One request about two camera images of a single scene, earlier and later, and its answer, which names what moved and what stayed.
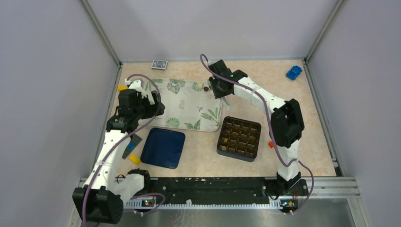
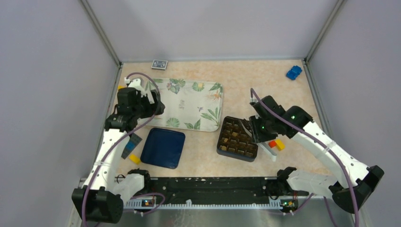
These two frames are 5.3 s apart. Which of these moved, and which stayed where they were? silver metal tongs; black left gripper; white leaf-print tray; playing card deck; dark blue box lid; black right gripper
Moved: silver metal tongs; black right gripper
Stayed: black left gripper; dark blue box lid; white leaf-print tray; playing card deck
